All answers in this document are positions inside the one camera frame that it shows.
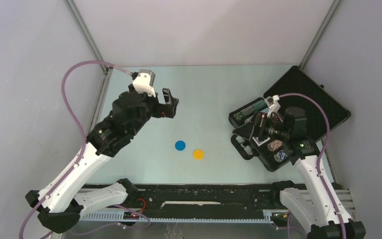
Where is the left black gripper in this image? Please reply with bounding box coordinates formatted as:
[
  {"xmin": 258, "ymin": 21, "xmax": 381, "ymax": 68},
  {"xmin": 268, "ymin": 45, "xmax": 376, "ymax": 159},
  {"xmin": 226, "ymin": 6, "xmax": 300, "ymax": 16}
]
[{"xmin": 128, "ymin": 84, "xmax": 178, "ymax": 136}]

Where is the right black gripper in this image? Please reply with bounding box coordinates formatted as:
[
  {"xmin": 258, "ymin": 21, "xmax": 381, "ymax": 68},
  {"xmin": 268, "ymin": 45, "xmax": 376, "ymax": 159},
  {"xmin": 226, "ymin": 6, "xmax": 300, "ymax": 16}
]
[{"xmin": 232, "ymin": 111, "xmax": 289, "ymax": 142}]

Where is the blue disc chip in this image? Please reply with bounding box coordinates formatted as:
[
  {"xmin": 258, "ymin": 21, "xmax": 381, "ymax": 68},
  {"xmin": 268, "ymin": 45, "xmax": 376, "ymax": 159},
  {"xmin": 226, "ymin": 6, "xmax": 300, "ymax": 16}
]
[{"xmin": 175, "ymin": 140, "xmax": 186, "ymax": 151}]

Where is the yellow disc chip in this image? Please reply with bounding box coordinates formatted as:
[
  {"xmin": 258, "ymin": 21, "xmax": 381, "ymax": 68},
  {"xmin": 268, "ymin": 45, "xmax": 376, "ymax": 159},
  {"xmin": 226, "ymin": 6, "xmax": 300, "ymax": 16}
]
[{"xmin": 192, "ymin": 149, "xmax": 204, "ymax": 160}]

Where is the black poker case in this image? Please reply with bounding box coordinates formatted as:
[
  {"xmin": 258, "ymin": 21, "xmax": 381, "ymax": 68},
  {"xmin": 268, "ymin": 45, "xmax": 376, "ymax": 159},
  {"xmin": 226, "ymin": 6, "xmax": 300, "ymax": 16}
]
[{"xmin": 228, "ymin": 66, "xmax": 351, "ymax": 172}]

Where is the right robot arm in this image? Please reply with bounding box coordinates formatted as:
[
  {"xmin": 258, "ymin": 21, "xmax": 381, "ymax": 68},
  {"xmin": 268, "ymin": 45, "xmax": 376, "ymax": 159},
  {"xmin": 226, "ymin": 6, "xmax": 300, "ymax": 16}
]
[{"xmin": 232, "ymin": 107, "xmax": 366, "ymax": 239}]

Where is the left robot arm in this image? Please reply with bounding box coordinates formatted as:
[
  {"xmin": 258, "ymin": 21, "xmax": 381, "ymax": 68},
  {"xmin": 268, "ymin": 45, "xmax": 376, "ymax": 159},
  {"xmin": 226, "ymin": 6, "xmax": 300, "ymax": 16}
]
[{"xmin": 25, "ymin": 88, "xmax": 179, "ymax": 234}]

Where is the blue card deck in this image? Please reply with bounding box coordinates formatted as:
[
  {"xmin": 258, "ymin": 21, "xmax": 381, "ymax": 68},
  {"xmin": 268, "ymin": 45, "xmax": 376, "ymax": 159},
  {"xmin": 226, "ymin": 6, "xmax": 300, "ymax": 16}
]
[{"xmin": 252, "ymin": 137, "xmax": 271, "ymax": 146}]

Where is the green chip row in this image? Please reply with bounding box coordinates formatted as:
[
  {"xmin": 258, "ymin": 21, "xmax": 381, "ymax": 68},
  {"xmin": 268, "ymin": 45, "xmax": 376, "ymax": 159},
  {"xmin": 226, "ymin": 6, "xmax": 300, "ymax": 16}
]
[{"xmin": 233, "ymin": 100, "xmax": 267, "ymax": 120}]

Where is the brown chip row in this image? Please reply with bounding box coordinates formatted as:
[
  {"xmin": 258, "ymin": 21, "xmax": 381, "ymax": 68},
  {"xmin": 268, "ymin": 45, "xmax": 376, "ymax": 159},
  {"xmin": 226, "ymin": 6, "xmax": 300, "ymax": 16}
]
[{"xmin": 267, "ymin": 140, "xmax": 283, "ymax": 152}]

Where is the blue chip row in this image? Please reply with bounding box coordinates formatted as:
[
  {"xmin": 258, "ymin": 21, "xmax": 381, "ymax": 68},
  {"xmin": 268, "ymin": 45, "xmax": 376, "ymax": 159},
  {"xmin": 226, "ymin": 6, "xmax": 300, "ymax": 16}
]
[{"xmin": 274, "ymin": 149, "xmax": 288, "ymax": 162}]

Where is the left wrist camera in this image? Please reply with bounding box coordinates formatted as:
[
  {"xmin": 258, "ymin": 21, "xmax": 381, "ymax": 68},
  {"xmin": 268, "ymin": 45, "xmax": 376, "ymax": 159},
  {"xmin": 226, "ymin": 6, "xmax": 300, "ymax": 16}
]
[{"xmin": 132, "ymin": 69, "xmax": 156, "ymax": 98}]

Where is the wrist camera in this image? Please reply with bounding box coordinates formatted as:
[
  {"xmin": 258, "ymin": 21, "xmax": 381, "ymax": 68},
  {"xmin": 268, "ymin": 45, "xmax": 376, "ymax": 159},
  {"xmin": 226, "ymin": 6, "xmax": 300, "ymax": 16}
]
[
  {"xmin": 132, "ymin": 69, "xmax": 156, "ymax": 98},
  {"xmin": 264, "ymin": 95, "xmax": 281, "ymax": 118}
]

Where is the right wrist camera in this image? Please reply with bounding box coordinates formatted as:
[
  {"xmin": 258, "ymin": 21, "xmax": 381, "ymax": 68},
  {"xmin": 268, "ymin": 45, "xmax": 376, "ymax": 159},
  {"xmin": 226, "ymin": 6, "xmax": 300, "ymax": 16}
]
[{"xmin": 264, "ymin": 95, "xmax": 281, "ymax": 118}]

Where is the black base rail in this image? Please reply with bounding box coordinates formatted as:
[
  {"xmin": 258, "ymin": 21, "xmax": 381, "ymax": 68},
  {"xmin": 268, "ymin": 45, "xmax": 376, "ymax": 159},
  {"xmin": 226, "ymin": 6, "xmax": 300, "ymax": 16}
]
[{"xmin": 89, "ymin": 183, "xmax": 304, "ymax": 221}]

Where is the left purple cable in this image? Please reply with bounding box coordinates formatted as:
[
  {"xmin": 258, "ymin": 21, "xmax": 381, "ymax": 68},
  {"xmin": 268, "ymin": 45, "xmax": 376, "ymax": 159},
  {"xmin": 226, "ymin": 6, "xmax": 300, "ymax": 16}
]
[{"xmin": 19, "ymin": 61, "xmax": 136, "ymax": 239}]

